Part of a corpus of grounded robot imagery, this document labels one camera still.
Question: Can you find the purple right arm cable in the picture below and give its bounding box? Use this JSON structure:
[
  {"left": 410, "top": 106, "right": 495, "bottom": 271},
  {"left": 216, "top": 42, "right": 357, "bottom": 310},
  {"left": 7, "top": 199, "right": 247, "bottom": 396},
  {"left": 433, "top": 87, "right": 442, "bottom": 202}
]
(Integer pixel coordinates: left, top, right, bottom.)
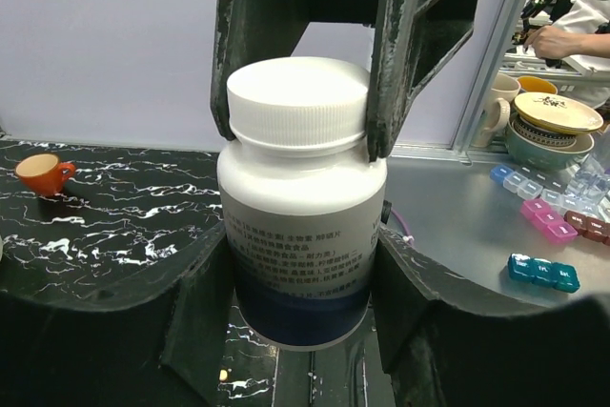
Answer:
[{"left": 388, "top": 204, "right": 416, "bottom": 244}]

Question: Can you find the green ceramic bowl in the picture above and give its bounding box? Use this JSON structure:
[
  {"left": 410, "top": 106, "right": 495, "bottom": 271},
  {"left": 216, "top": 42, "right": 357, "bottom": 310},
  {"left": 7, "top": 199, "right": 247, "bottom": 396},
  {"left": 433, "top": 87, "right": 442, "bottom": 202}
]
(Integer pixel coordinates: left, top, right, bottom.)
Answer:
[{"left": 505, "top": 115, "right": 595, "bottom": 172}]

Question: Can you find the orange jar wooden lid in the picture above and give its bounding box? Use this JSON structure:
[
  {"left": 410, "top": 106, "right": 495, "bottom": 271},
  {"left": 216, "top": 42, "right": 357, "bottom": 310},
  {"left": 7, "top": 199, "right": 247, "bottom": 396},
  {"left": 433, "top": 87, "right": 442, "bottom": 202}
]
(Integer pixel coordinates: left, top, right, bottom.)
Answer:
[{"left": 15, "top": 153, "right": 76, "bottom": 196}]

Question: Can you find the white pill bottle blue label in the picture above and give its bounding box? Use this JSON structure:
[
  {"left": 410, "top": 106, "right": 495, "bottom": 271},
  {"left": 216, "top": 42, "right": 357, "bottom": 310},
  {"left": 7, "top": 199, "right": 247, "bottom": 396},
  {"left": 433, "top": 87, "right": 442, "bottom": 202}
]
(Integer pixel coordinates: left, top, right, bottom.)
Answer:
[{"left": 217, "top": 57, "right": 388, "bottom": 352}]

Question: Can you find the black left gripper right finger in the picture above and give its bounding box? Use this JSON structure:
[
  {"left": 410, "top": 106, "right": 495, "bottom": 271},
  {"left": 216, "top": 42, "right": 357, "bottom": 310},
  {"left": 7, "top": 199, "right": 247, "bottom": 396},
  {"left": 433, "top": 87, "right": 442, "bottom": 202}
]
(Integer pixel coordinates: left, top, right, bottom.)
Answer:
[{"left": 372, "top": 228, "right": 609, "bottom": 406}]

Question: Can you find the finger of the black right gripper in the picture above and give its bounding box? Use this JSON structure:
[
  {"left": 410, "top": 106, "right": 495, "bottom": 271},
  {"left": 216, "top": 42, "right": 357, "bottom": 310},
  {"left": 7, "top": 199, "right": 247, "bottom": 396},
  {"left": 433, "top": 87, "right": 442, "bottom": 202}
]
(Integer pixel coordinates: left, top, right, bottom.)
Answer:
[
  {"left": 365, "top": 0, "right": 478, "bottom": 161},
  {"left": 209, "top": 0, "right": 314, "bottom": 141}
]

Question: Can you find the cream background mug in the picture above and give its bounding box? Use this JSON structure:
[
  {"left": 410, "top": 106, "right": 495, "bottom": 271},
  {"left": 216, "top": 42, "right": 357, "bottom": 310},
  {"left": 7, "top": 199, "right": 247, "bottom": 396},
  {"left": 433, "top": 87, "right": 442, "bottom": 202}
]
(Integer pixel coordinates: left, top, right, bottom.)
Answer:
[{"left": 471, "top": 72, "right": 521, "bottom": 148}]

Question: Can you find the person's hand in background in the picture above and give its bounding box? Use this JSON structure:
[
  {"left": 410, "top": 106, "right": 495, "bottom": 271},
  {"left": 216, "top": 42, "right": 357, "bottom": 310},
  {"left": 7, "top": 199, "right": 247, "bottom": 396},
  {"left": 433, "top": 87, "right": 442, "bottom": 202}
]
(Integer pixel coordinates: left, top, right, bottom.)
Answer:
[{"left": 524, "top": 26, "right": 598, "bottom": 59}]

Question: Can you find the teal pill organizer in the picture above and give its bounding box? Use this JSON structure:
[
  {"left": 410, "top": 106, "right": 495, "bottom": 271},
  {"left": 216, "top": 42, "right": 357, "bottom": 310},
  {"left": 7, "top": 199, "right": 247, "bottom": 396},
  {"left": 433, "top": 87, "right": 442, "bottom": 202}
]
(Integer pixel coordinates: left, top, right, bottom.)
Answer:
[{"left": 507, "top": 254, "right": 580, "bottom": 294}]

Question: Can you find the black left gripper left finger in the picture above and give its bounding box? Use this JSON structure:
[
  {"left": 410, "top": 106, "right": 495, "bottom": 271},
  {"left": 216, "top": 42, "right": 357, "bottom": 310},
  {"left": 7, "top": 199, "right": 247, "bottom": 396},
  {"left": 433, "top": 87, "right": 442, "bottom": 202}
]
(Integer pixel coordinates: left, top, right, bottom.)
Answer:
[{"left": 1, "top": 224, "right": 234, "bottom": 406}]

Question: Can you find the yellow patterned plate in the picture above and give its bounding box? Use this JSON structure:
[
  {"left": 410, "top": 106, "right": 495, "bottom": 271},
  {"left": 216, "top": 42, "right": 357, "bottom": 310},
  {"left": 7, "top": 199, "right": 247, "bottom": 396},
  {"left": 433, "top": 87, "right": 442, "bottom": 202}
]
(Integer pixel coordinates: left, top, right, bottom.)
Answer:
[{"left": 514, "top": 92, "right": 604, "bottom": 135}]

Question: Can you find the pink spare pill organizer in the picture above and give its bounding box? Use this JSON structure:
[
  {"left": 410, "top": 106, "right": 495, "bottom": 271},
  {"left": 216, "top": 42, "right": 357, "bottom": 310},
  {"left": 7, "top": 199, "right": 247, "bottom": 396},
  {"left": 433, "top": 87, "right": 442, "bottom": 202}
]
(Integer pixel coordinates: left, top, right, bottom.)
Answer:
[{"left": 519, "top": 198, "right": 579, "bottom": 245}]

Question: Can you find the dark red pill organizer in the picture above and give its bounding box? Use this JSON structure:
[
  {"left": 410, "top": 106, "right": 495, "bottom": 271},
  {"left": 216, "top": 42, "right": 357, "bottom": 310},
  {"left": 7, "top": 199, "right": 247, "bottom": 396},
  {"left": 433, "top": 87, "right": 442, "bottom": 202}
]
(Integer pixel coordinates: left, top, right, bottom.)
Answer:
[{"left": 563, "top": 211, "right": 610, "bottom": 246}]

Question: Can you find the clear blue pill organizer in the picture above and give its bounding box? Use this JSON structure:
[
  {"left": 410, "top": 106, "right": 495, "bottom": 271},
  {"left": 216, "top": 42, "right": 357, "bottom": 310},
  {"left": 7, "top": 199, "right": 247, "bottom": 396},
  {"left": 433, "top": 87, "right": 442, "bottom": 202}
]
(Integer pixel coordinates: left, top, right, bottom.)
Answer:
[{"left": 489, "top": 164, "right": 609, "bottom": 221}]

